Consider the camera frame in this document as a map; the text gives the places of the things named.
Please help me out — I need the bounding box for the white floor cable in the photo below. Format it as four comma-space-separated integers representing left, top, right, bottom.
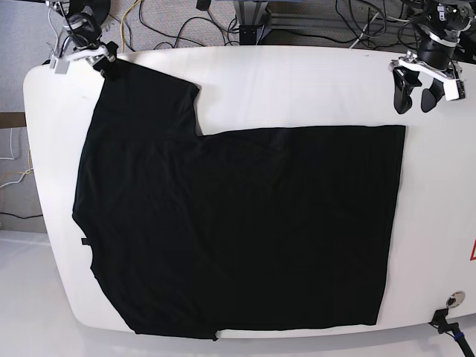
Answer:
0, 127, 34, 189

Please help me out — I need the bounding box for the black clamp with cable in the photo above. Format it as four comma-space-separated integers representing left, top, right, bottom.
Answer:
429, 308, 475, 357

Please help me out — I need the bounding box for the red warning triangle sticker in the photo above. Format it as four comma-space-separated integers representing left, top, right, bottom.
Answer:
470, 240, 476, 261

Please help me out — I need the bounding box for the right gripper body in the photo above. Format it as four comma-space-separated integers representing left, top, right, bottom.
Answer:
61, 14, 108, 63

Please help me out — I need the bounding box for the metal table grommet right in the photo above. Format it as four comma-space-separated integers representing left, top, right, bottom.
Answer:
446, 291, 466, 309

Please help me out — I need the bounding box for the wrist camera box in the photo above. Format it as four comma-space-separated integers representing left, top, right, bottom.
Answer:
443, 79, 466, 101
49, 55, 71, 74

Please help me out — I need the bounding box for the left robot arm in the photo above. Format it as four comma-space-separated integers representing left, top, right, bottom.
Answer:
389, 1, 475, 115

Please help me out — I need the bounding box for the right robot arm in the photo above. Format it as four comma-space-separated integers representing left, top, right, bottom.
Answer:
45, 1, 118, 78

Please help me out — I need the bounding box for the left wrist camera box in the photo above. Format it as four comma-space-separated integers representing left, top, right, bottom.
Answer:
443, 79, 466, 101

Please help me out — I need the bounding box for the yellow floor cable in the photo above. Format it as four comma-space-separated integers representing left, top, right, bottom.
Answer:
119, 0, 143, 54

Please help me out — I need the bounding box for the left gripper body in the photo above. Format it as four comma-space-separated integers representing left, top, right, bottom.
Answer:
389, 31, 462, 80

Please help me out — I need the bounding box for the aluminium frame post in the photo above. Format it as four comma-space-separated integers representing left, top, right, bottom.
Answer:
233, 1, 271, 45

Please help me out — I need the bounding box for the black T-shirt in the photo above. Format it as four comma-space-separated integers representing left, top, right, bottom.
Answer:
72, 60, 406, 339

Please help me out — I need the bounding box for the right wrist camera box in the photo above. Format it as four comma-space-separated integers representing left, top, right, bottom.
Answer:
49, 55, 71, 74

